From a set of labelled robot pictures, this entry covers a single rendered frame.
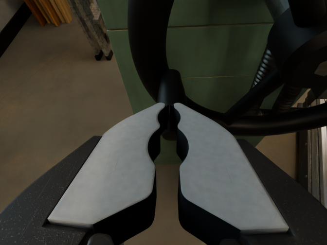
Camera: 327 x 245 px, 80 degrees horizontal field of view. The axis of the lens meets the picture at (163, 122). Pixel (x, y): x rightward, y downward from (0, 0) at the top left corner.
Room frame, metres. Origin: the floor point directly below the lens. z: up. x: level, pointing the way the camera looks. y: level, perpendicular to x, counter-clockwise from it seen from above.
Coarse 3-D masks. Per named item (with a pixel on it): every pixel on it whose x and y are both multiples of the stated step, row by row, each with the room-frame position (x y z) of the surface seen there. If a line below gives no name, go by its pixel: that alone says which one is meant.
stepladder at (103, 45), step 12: (72, 0) 1.10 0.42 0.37; (84, 0) 1.11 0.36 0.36; (96, 0) 1.24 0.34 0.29; (84, 12) 1.07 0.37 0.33; (96, 12) 1.16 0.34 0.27; (84, 24) 1.10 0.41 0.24; (96, 24) 1.11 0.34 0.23; (96, 36) 1.06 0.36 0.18; (96, 48) 1.09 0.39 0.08; (108, 48) 1.10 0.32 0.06; (108, 60) 1.05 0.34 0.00
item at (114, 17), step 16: (112, 0) 0.31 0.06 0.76; (176, 0) 0.30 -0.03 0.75; (192, 0) 0.30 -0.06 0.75; (208, 0) 0.30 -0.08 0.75; (224, 0) 0.30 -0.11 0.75; (240, 0) 0.30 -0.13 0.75; (256, 0) 0.30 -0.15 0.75; (112, 16) 0.31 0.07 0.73; (176, 16) 0.30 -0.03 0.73; (192, 16) 0.30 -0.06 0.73; (208, 16) 0.30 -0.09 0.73; (224, 16) 0.30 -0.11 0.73; (240, 16) 0.30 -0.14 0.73; (256, 16) 0.29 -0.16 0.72
